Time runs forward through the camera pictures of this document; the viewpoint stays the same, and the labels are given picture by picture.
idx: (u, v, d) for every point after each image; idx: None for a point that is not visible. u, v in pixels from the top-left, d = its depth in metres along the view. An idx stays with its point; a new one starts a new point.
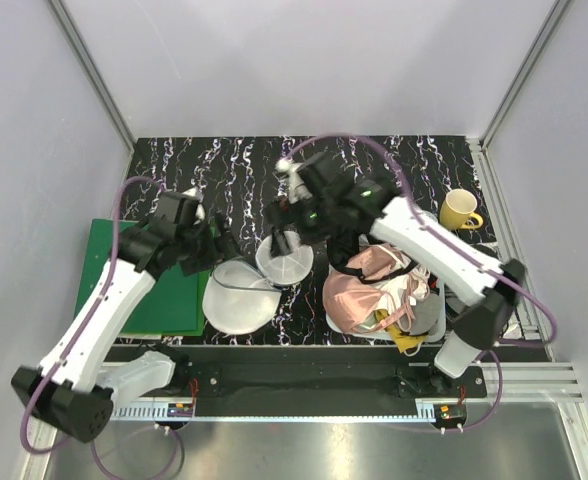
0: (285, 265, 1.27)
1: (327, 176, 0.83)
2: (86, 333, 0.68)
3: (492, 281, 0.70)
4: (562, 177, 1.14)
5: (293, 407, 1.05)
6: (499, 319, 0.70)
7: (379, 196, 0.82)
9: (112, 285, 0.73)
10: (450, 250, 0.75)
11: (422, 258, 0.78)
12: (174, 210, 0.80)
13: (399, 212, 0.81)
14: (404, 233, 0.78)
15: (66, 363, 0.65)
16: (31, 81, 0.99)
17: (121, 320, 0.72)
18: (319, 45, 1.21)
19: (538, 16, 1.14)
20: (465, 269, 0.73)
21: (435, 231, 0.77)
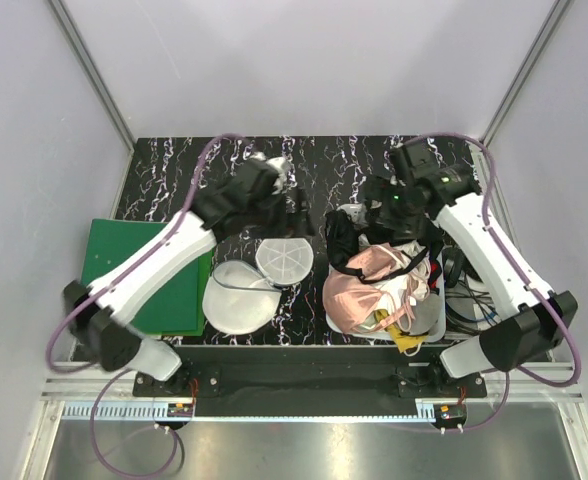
0: (285, 265, 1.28)
1: (412, 158, 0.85)
2: (140, 272, 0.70)
3: (532, 300, 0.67)
4: (562, 178, 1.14)
5: (294, 407, 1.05)
6: (533, 343, 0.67)
7: (454, 186, 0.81)
9: (177, 233, 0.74)
10: (504, 258, 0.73)
11: (477, 256, 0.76)
12: (250, 178, 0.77)
13: (470, 206, 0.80)
14: (467, 226, 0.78)
15: (113, 291, 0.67)
16: (31, 81, 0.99)
17: (172, 269, 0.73)
18: (319, 46, 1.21)
19: (538, 17, 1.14)
20: (510, 280, 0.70)
21: (497, 235, 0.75)
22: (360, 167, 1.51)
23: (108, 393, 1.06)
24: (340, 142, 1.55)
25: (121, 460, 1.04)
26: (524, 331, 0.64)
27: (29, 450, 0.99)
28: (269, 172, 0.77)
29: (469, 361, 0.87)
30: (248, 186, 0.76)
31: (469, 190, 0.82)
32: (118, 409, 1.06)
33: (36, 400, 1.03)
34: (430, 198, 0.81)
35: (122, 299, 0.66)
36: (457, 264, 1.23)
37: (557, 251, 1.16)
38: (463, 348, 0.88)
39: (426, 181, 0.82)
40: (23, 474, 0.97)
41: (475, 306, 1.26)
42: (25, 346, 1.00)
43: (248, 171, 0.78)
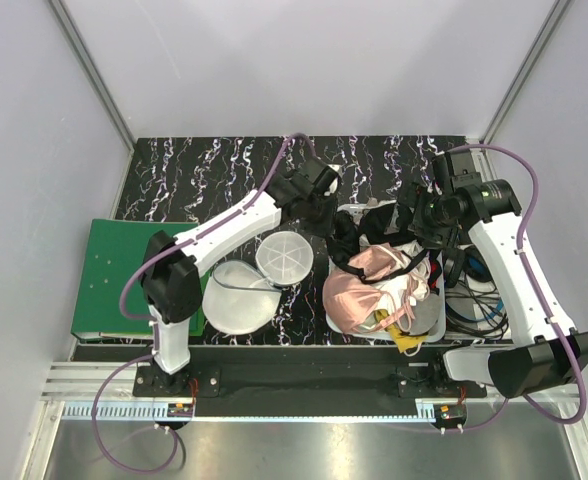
0: (285, 265, 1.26)
1: (455, 167, 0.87)
2: (221, 232, 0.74)
3: (551, 335, 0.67)
4: (562, 178, 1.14)
5: (293, 407, 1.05)
6: (544, 376, 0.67)
7: (494, 201, 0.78)
9: (254, 205, 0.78)
10: (531, 287, 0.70)
11: (502, 278, 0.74)
12: (316, 173, 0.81)
13: (506, 224, 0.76)
14: (497, 246, 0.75)
15: (197, 244, 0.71)
16: (30, 81, 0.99)
17: (245, 235, 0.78)
18: (320, 46, 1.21)
19: (538, 18, 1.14)
20: (532, 310, 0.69)
21: (528, 261, 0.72)
22: (361, 167, 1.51)
23: (108, 393, 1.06)
24: (339, 142, 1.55)
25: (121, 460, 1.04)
26: (537, 363, 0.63)
27: (29, 450, 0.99)
28: (330, 170, 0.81)
29: (471, 369, 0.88)
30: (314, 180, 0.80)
31: (509, 208, 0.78)
32: (118, 409, 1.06)
33: (35, 401, 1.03)
34: (467, 211, 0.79)
35: (204, 253, 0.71)
36: (457, 264, 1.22)
37: (556, 252, 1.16)
38: (468, 355, 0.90)
39: (465, 193, 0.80)
40: (23, 474, 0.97)
41: (475, 306, 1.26)
42: (25, 347, 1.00)
43: (315, 166, 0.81)
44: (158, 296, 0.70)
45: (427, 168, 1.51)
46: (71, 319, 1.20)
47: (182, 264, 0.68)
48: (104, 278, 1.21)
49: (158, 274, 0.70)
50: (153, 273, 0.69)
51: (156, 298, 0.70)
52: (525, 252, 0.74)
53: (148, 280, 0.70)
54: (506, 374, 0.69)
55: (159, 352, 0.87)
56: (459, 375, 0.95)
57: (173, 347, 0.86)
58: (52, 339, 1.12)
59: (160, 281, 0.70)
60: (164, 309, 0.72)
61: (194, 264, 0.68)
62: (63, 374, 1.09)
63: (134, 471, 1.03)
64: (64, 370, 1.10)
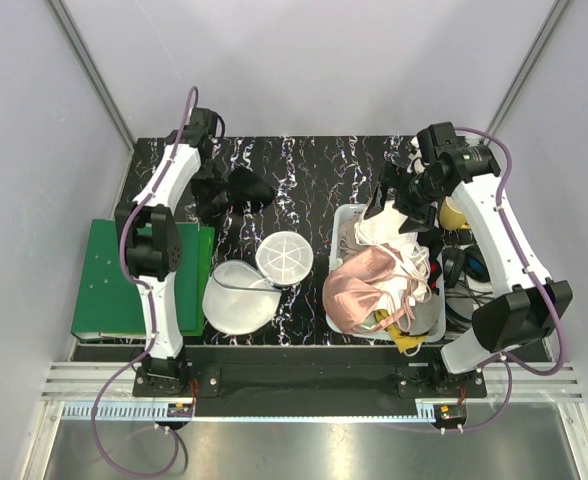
0: (285, 265, 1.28)
1: (438, 138, 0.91)
2: (166, 179, 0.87)
3: (527, 282, 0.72)
4: (562, 176, 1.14)
5: (293, 406, 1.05)
6: (523, 327, 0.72)
7: (474, 164, 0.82)
9: (177, 154, 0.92)
10: (508, 240, 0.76)
11: (482, 234, 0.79)
12: (205, 118, 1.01)
13: (486, 185, 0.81)
14: (477, 204, 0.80)
15: (155, 196, 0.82)
16: (31, 81, 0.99)
17: (181, 180, 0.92)
18: (319, 46, 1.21)
19: (538, 17, 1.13)
20: (510, 262, 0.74)
21: (506, 217, 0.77)
22: (360, 167, 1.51)
23: (108, 393, 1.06)
24: (339, 142, 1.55)
25: (120, 462, 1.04)
26: (516, 309, 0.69)
27: (29, 451, 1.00)
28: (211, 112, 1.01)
29: (466, 356, 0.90)
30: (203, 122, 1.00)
31: (489, 171, 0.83)
32: (119, 409, 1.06)
33: (36, 401, 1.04)
34: (449, 174, 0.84)
35: (164, 200, 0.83)
36: (457, 264, 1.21)
37: (556, 251, 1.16)
38: (462, 341, 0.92)
39: (447, 158, 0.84)
40: (23, 474, 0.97)
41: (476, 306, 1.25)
42: (25, 346, 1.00)
43: (199, 113, 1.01)
44: (146, 262, 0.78)
45: None
46: (71, 319, 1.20)
47: (157, 212, 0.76)
48: (104, 278, 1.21)
49: (138, 241, 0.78)
50: (132, 243, 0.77)
51: (143, 265, 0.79)
52: (504, 209, 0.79)
53: (131, 253, 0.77)
54: (489, 328, 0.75)
55: (156, 335, 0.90)
56: (461, 370, 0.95)
57: (170, 329, 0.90)
58: (52, 339, 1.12)
59: (143, 246, 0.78)
60: (155, 270, 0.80)
61: (165, 209, 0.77)
62: (63, 374, 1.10)
63: (135, 471, 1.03)
64: (64, 370, 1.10)
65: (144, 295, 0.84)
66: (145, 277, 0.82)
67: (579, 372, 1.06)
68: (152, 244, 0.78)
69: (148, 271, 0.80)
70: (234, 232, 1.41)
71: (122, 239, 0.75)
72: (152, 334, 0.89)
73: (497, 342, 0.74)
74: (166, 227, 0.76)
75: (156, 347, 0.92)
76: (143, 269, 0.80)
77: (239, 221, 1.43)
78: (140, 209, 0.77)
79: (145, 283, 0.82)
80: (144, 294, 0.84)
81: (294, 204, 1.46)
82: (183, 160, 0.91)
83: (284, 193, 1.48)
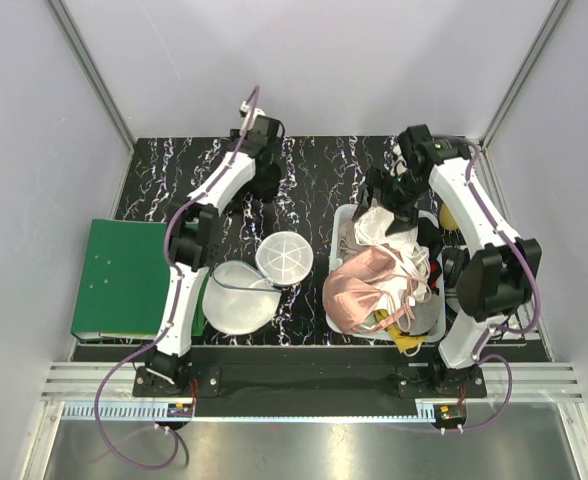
0: (286, 265, 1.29)
1: (415, 136, 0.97)
2: (222, 182, 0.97)
3: (498, 241, 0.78)
4: (562, 176, 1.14)
5: (294, 406, 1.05)
6: (501, 289, 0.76)
7: (446, 151, 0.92)
9: (236, 163, 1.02)
10: (478, 208, 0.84)
11: (457, 207, 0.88)
12: (265, 127, 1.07)
13: (457, 166, 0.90)
14: (450, 181, 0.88)
15: (207, 196, 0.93)
16: (31, 82, 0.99)
17: (233, 186, 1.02)
18: (320, 47, 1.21)
19: (538, 17, 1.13)
20: (481, 225, 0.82)
21: (475, 190, 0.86)
22: (360, 167, 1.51)
23: (108, 393, 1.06)
24: (339, 142, 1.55)
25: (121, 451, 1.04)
26: (490, 265, 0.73)
27: (29, 451, 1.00)
28: (275, 122, 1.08)
29: (461, 345, 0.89)
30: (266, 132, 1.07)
31: (460, 155, 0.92)
32: (120, 409, 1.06)
33: (35, 401, 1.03)
34: (424, 162, 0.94)
35: (214, 201, 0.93)
36: (457, 265, 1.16)
37: (557, 250, 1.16)
38: (455, 331, 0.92)
39: (422, 148, 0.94)
40: (23, 475, 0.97)
41: None
42: (25, 345, 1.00)
43: (264, 122, 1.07)
44: (186, 252, 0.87)
45: None
46: (71, 319, 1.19)
47: (205, 211, 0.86)
48: (104, 278, 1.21)
49: (183, 233, 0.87)
50: (179, 233, 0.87)
51: (183, 253, 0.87)
52: (474, 183, 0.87)
53: (175, 242, 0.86)
54: (471, 293, 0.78)
55: (169, 326, 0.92)
56: (462, 363, 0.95)
57: (184, 324, 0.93)
58: (51, 339, 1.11)
59: (187, 236, 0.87)
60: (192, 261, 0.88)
61: (213, 209, 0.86)
62: (63, 374, 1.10)
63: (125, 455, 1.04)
64: (64, 370, 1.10)
65: (174, 282, 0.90)
66: (181, 264, 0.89)
67: (578, 372, 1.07)
68: (196, 238, 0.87)
69: (185, 259, 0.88)
70: (234, 231, 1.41)
71: (170, 225, 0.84)
72: (167, 323, 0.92)
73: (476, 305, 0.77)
74: (210, 226, 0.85)
75: (164, 340, 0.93)
76: (181, 257, 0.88)
77: (239, 221, 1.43)
78: (191, 204, 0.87)
79: (179, 270, 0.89)
80: (175, 280, 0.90)
81: (294, 204, 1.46)
82: (240, 167, 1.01)
83: (284, 193, 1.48)
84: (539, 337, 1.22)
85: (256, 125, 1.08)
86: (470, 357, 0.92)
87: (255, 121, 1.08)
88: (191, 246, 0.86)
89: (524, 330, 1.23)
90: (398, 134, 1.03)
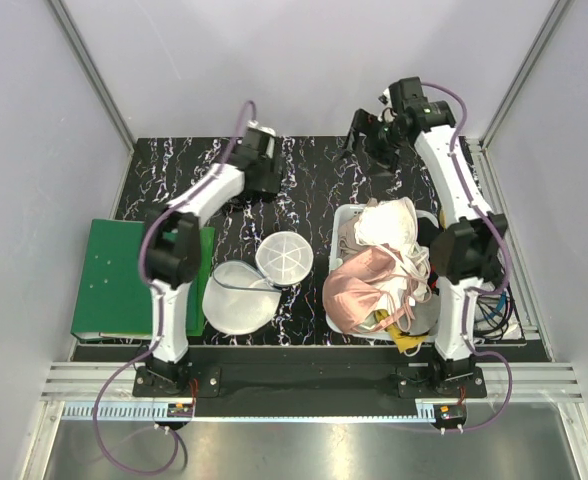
0: (286, 265, 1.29)
1: (406, 92, 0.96)
2: (206, 191, 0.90)
3: (472, 215, 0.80)
4: (562, 176, 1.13)
5: (293, 406, 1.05)
6: (470, 255, 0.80)
7: (434, 116, 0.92)
9: (222, 174, 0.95)
10: (458, 180, 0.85)
11: (438, 177, 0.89)
12: (256, 139, 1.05)
13: (443, 134, 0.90)
14: (434, 149, 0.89)
15: (188, 204, 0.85)
16: (31, 82, 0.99)
17: (219, 197, 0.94)
18: (320, 46, 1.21)
19: (538, 16, 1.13)
20: (458, 199, 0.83)
21: (457, 161, 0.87)
22: (360, 167, 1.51)
23: (108, 393, 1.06)
24: (340, 142, 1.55)
25: (120, 460, 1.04)
26: (462, 236, 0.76)
27: (29, 451, 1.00)
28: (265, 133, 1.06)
29: (449, 324, 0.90)
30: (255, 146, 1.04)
31: (446, 121, 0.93)
32: (119, 409, 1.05)
33: (36, 401, 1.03)
34: (412, 125, 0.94)
35: (197, 209, 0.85)
36: None
37: (558, 250, 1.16)
38: (443, 313, 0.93)
39: (411, 111, 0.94)
40: (23, 475, 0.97)
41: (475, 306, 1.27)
42: (25, 345, 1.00)
43: (255, 136, 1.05)
44: (162, 266, 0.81)
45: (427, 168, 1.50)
46: (71, 319, 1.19)
47: (185, 219, 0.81)
48: (104, 278, 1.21)
49: (159, 245, 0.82)
50: (155, 244, 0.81)
51: (159, 268, 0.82)
52: (457, 155, 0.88)
53: (150, 254, 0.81)
54: (442, 259, 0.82)
55: (161, 337, 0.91)
56: (457, 353, 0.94)
57: (175, 334, 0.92)
58: (52, 339, 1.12)
59: (163, 249, 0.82)
60: (170, 276, 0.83)
61: (194, 218, 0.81)
62: (63, 374, 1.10)
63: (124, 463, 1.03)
64: (64, 370, 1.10)
65: (155, 299, 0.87)
66: (159, 282, 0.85)
67: (578, 372, 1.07)
68: (173, 249, 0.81)
69: (163, 275, 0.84)
70: (234, 232, 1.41)
71: (146, 239, 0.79)
72: (157, 337, 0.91)
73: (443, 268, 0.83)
74: (189, 236, 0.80)
75: (159, 349, 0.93)
76: (158, 272, 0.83)
77: (239, 221, 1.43)
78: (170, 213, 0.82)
79: (158, 287, 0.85)
80: (155, 297, 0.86)
81: (294, 204, 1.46)
82: (226, 179, 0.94)
83: (284, 193, 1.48)
84: (539, 337, 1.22)
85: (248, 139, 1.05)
86: (460, 336, 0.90)
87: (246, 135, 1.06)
88: (167, 260, 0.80)
89: (524, 330, 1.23)
90: (389, 86, 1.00)
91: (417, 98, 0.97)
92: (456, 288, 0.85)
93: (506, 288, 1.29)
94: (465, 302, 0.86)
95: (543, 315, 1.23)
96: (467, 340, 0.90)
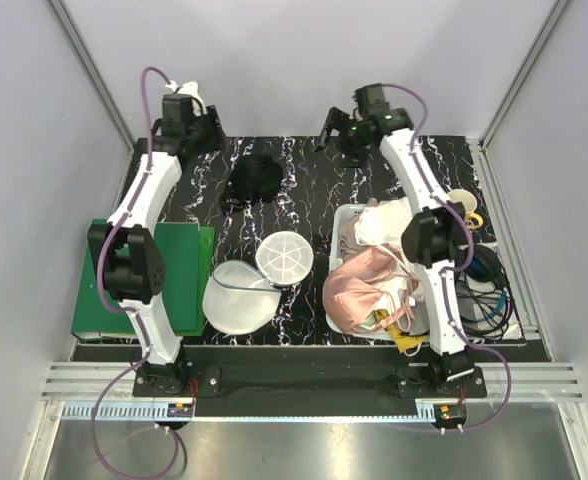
0: (286, 265, 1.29)
1: (370, 97, 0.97)
2: (144, 193, 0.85)
3: (434, 206, 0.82)
4: (563, 175, 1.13)
5: (293, 406, 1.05)
6: (435, 243, 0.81)
7: (396, 122, 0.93)
9: (154, 166, 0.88)
10: (419, 176, 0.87)
11: (401, 176, 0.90)
12: (177, 111, 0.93)
13: (405, 136, 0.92)
14: (396, 151, 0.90)
15: (131, 215, 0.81)
16: (31, 82, 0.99)
17: (161, 191, 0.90)
18: (320, 46, 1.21)
19: (538, 15, 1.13)
20: (421, 193, 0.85)
21: (419, 159, 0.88)
22: (360, 167, 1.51)
23: (108, 393, 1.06)
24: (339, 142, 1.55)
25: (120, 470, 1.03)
26: (426, 224, 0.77)
27: (29, 450, 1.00)
28: (186, 99, 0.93)
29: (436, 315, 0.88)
30: (181, 119, 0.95)
31: (407, 126, 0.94)
32: (119, 409, 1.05)
33: (36, 401, 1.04)
34: (376, 132, 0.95)
35: (141, 217, 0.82)
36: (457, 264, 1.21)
37: (558, 250, 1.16)
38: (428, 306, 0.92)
39: (372, 118, 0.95)
40: (23, 475, 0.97)
41: (475, 306, 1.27)
42: (25, 345, 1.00)
43: (174, 106, 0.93)
44: (127, 286, 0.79)
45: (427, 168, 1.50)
46: (71, 319, 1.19)
47: (134, 234, 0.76)
48: None
49: (117, 266, 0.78)
50: (110, 268, 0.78)
51: (126, 289, 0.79)
52: (418, 153, 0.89)
53: (110, 279, 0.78)
54: (410, 248, 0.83)
55: (151, 347, 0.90)
56: (452, 345, 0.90)
57: (164, 337, 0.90)
58: (52, 339, 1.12)
59: (121, 270, 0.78)
60: (138, 292, 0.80)
61: (143, 232, 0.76)
62: (63, 374, 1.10)
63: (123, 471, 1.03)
64: (64, 370, 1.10)
65: (133, 317, 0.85)
66: (132, 299, 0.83)
67: (578, 372, 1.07)
68: (130, 267, 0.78)
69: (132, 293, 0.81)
70: (234, 231, 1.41)
71: (98, 268, 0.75)
72: (146, 347, 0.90)
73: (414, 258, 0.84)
74: (143, 251, 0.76)
75: (152, 356, 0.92)
76: (124, 292, 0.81)
77: (239, 221, 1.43)
78: (117, 231, 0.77)
79: (130, 307, 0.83)
80: (133, 317, 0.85)
81: (294, 204, 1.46)
82: (161, 171, 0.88)
83: (284, 193, 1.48)
84: (539, 337, 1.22)
85: (169, 111, 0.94)
86: (448, 325, 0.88)
87: (165, 106, 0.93)
88: (130, 279, 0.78)
89: (524, 330, 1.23)
90: (356, 90, 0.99)
91: (380, 103, 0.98)
92: (431, 275, 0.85)
93: (507, 288, 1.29)
94: (443, 286, 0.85)
95: (543, 315, 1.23)
96: (455, 327, 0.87)
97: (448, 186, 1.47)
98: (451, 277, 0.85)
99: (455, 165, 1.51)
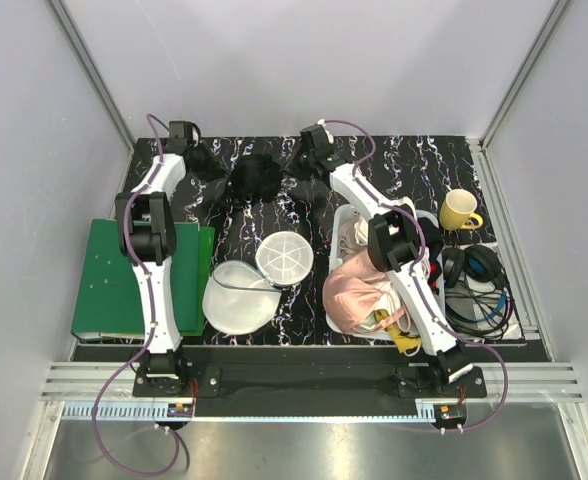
0: (285, 265, 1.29)
1: (315, 141, 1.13)
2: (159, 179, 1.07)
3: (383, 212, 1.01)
4: (562, 175, 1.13)
5: (293, 407, 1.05)
6: (396, 246, 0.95)
7: (336, 160, 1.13)
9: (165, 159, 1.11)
10: (366, 193, 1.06)
11: (353, 200, 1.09)
12: (181, 130, 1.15)
13: (347, 169, 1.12)
14: (343, 181, 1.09)
15: (150, 187, 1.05)
16: (30, 83, 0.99)
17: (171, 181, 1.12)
18: (320, 47, 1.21)
19: (538, 16, 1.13)
20: (370, 204, 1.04)
21: (362, 181, 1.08)
22: (361, 167, 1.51)
23: (108, 393, 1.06)
24: (340, 142, 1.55)
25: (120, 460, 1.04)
26: (381, 226, 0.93)
27: (29, 451, 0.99)
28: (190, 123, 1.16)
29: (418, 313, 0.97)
30: (183, 135, 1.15)
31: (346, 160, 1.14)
32: (119, 409, 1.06)
33: (36, 401, 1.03)
34: (324, 173, 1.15)
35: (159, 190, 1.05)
36: (457, 264, 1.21)
37: (558, 250, 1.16)
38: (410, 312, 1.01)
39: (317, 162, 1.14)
40: (23, 475, 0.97)
41: (475, 306, 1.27)
42: (25, 345, 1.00)
43: (179, 126, 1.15)
44: (148, 246, 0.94)
45: (427, 168, 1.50)
46: (71, 319, 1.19)
47: (154, 197, 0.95)
48: (104, 278, 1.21)
49: (138, 230, 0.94)
50: (133, 231, 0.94)
51: (145, 249, 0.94)
52: (359, 177, 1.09)
53: (133, 240, 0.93)
54: (378, 256, 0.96)
55: (155, 326, 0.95)
56: (442, 340, 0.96)
57: (169, 320, 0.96)
58: (52, 339, 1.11)
59: (142, 232, 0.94)
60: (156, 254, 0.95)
61: (161, 195, 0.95)
62: (63, 374, 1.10)
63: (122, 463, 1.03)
64: (64, 370, 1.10)
65: (144, 282, 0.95)
66: (147, 263, 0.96)
67: (578, 372, 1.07)
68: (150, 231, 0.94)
69: (149, 255, 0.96)
70: (234, 231, 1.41)
71: (125, 225, 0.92)
72: (152, 323, 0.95)
73: (383, 265, 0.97)
74: (163, 208, 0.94)
75: (154, 342, 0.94)
76: (145, 254, 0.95)
77: (239, 221, 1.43)
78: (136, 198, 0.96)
79: (144, 269, 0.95)
80: (145, 281, 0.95)
81: (294, 204, 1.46)
82: (171, 164, 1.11)
83: (284, 193, 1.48)
84: (539, 337, 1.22)
85: (173, 130, 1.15)
86: (432, 321, 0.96)
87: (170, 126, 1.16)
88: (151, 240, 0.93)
89: (524, 330, 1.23)
90: (301, 133, 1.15)
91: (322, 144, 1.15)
92: (402, 277, 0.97)
93: (507, 288, 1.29)
94: (416, 286, 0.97)
95: (543, 315, 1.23)
96: (440, 322, 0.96)
97: (448, 186, 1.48)
98: (420, 276, 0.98)
99: (456, 164, 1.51)
